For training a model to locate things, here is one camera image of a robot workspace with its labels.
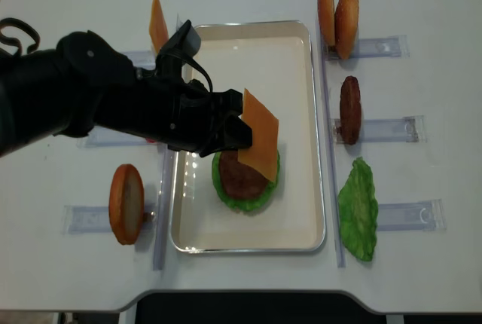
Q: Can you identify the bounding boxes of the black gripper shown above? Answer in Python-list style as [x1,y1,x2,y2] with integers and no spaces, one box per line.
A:
[131,69,252,157]

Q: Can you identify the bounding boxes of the orange cheese slice front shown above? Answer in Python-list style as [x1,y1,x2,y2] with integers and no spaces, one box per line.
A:
[238,89,279,182]

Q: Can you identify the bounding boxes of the orange cheese slice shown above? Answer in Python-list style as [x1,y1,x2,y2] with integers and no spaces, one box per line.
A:
[238,89,279,182]
[148,0,169,55]

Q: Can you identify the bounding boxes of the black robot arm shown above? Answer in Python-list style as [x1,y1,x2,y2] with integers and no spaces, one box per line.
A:
[1,26,252,156]

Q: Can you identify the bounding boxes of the brown meat patty on burger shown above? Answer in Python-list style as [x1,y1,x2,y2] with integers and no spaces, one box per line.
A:
[218,151,269,200]

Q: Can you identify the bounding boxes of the green lettuce leaf on burger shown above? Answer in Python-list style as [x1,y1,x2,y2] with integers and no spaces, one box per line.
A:
[212,152,280,212]

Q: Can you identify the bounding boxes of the orange cheese slice rear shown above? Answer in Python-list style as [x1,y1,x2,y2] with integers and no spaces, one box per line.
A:
[148,0,169,55]

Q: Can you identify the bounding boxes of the brown meat patty standing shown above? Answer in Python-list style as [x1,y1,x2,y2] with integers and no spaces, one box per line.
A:
[340,76,362,145]

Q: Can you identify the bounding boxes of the green lettuce leaf standing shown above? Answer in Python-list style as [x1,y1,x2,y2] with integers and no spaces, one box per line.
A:
[337,157,379,262]

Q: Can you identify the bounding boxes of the clear holder lettuce right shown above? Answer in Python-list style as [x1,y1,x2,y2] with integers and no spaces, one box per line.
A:
[377,200,446,231]

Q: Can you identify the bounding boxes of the white rectangular tray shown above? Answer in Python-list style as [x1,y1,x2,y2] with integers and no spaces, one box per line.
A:
[169,20,325,254]

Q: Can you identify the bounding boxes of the bun slice standing left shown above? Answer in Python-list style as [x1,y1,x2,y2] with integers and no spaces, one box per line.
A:
[108,164,145,245]

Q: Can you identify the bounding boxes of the bun slice standing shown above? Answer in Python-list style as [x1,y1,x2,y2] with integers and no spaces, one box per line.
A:
[317,0,335,47]
[334,0,359,60]
[108,164,145,245]

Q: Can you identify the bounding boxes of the far bun slice standing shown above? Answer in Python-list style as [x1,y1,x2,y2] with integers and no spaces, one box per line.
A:
[317,0,335,47]

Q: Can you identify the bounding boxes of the near bun slice standing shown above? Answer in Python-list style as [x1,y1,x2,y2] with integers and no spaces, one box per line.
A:
[334,0,359,60]

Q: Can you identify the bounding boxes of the clear holder bun right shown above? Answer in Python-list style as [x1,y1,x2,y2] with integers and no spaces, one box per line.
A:
[322,35,410,62]

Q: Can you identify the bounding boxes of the clear holder bun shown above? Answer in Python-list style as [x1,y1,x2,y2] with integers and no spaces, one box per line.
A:
[322,35,410,62]
[63,204,157,235]

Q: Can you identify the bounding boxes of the clear holder patty right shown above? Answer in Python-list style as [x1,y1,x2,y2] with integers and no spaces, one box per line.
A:
[356,115,426,143]

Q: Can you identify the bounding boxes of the clear holder bun left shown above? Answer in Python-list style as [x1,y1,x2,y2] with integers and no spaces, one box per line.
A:
[63,204,157,235]

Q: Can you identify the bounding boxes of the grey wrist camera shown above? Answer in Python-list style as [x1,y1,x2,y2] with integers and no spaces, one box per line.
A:
[158,20,201,58]

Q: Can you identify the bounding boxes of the clear acrylic right rail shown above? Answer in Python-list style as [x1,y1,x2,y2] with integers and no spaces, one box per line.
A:
[316,27,346,268]

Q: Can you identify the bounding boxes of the black camera cable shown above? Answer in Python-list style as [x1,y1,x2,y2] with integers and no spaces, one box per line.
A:
[0,17,41,57]

